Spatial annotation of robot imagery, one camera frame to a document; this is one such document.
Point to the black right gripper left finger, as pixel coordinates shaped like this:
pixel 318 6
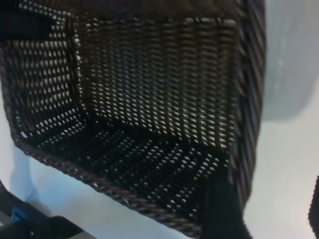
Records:
pixel 224 214

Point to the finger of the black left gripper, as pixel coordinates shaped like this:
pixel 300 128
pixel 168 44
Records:
pixel 25 26

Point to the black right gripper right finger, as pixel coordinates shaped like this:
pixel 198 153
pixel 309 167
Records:
pixel 316 206

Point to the dark brown woven basket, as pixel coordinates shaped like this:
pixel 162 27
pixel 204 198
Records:
pixel 149 87

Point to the black base with blue clip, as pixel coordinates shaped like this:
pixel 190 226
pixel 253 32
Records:
pixel 37 224

